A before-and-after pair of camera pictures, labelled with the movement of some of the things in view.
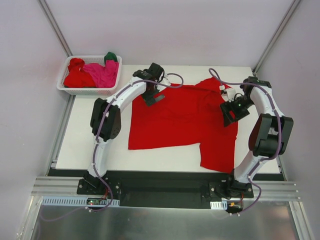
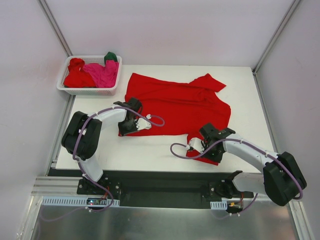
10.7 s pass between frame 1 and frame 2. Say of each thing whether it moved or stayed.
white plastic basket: stayed
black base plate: stayed
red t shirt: moved
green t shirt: stayed
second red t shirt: stayed
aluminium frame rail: stayed
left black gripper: moved
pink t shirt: stayed
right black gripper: moved
